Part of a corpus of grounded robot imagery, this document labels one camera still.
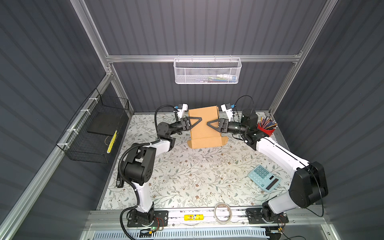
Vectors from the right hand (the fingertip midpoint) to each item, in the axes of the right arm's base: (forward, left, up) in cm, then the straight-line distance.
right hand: (210, 126), depth 73 cm
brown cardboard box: (-4, +3, -2) cm, 6 cm away
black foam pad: (+2, +53, +1) cm, 53 cm away
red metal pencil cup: (+11, -39, -20) cm, 45 cm away
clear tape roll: (-32, -6, -31) cm, 45 cm away
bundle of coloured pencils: (+17, -39, -18) cm, 46 cm away
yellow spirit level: (-35, +9, -28) cm, 45 cm away
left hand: (+2, +4, +2) cm, 5 cm away
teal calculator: (-16, -32, -29) cm, 46 cm away
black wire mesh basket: (-4, +59, -1) cm, 59 cm away
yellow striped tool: (-11, +47, -1) cm, 48 cm away
